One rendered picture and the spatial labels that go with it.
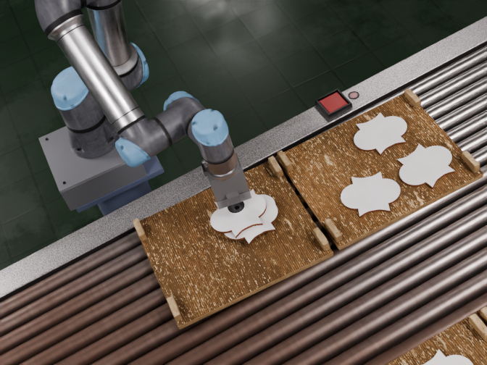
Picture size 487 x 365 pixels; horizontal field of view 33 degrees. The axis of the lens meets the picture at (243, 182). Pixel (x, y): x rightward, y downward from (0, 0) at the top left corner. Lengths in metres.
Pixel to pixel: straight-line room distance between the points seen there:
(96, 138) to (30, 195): 1.43
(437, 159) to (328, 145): 0.29
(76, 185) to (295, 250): 0.66
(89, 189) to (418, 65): 0.99
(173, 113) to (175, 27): 2.34
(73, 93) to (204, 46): 1.90
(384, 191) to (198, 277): 0.51
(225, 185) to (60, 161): 0.61
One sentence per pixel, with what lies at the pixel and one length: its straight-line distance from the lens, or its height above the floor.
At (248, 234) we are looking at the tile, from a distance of 2.05.
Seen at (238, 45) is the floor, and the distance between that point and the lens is 4.01.
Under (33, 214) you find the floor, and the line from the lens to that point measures 3.65.
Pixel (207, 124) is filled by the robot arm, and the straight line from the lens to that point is 1.82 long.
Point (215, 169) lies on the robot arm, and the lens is 1.90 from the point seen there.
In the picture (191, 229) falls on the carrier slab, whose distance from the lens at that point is 2.13.
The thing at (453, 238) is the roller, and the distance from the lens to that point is 2.05.
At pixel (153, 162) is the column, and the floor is 0.87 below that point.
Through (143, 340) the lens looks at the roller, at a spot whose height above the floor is 0.92.
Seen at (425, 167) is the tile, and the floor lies 0.94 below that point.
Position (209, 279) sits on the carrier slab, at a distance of 2.03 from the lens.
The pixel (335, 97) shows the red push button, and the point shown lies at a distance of 2.35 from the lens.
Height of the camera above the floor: 2.60
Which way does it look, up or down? 49 degrees down
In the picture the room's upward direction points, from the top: 17 degrees counter-clockwise
